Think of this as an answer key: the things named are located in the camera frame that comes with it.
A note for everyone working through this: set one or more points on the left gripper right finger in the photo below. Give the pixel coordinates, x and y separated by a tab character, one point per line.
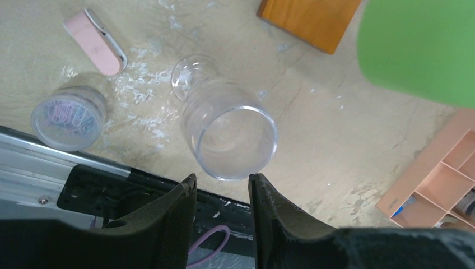
285	236

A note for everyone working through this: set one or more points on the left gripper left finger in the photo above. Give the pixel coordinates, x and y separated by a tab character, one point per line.
157	235

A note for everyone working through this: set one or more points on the green plastic goblet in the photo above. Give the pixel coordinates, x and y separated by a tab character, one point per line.
420	48

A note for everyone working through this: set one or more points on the clear wine glass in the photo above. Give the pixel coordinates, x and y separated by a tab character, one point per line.
228	130

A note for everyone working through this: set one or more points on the wooden rack base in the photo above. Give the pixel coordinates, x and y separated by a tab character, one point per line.
320	23

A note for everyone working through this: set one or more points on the small grey jar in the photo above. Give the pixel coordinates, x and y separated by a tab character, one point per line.
70	119

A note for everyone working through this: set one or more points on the peach plastic organizer basket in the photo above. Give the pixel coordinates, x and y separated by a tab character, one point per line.
441	175

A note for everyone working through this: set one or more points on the small round tin jar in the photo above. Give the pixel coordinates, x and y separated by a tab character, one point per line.
466	204

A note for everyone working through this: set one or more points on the pink eraser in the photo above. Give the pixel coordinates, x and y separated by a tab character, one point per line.
96	41

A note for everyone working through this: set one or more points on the blue grey hose connector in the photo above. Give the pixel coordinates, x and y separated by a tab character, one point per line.
408	202

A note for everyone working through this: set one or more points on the black aluminium base frame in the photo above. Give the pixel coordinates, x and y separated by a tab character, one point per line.
84	190

